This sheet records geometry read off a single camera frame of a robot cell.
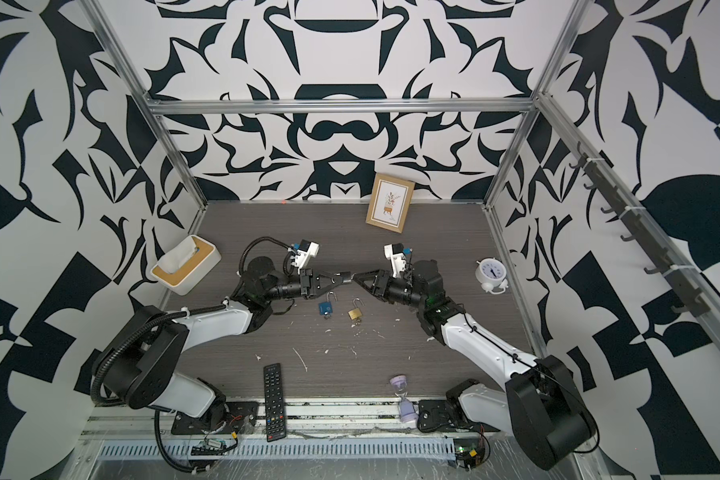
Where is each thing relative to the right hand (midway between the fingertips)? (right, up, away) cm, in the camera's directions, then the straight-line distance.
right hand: (357, 281), depth 75 cm
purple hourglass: (+12, -31, -2) cm, 34 cm away
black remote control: (-21, -31, +1) cm, 37 cm away
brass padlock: (0, -12, +17) cm, 21 cm away
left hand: (-3, +1, -2) cm, 3 cm away
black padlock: (-3, +1, 0) cm, 3 cm away
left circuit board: (-33, -37, -6) cm, 50 cm away
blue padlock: (-10, -11, +17) cm, 23 cm away
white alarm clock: (+44, -1, +24) cm, 50 cm away
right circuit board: (+26, -40, -4) cm, 48 cm away
